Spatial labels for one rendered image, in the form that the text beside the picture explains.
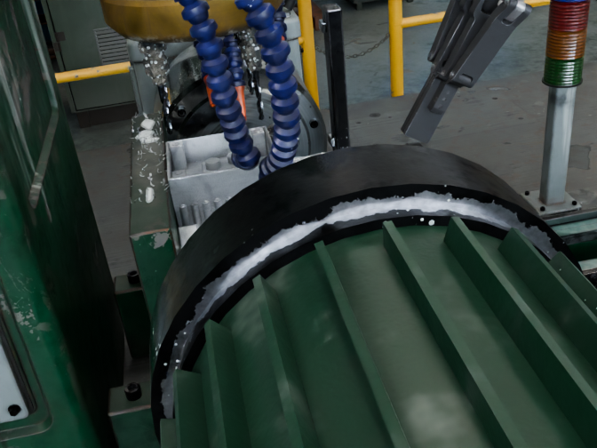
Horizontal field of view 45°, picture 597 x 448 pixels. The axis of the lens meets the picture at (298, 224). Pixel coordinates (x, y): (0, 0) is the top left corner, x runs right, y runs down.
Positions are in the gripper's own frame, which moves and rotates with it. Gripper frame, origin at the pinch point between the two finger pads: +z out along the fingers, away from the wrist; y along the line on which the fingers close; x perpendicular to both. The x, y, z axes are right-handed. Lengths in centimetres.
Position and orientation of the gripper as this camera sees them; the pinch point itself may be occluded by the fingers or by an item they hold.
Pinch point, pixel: (429, 108)
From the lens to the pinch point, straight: 78.7
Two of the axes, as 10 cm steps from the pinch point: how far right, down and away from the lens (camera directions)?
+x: 8.9, 2.7, 3.6
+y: 1.9, 5.0, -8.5
